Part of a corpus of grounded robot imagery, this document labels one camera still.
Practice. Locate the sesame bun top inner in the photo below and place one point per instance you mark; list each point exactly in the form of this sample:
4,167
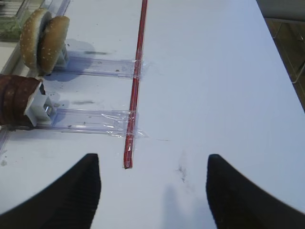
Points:
52,50

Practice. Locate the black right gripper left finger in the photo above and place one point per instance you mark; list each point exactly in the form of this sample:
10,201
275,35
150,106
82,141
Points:
70,202

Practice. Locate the red plastic rail strip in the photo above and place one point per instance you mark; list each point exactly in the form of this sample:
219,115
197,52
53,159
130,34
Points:
134,83

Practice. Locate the sesame bun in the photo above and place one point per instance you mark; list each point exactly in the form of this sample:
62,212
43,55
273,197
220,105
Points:
52,50
30,36

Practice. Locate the clear patty dispenser track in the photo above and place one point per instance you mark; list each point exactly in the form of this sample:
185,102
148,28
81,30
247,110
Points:
113,122

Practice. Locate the white patty pusher block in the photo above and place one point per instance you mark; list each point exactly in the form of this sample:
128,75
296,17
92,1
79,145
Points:
40,109

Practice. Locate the brown meat patty stack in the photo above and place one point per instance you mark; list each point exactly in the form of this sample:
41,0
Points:
15,92

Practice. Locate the clear bun dispenser track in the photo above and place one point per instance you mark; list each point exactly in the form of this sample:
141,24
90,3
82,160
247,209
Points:
99,67

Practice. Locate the clear lettuce container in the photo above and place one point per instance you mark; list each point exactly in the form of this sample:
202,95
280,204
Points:
13,14

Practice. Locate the sesame bun top outer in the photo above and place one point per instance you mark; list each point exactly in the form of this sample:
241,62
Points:
30,36

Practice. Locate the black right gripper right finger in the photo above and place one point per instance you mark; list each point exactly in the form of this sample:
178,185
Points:
237,203

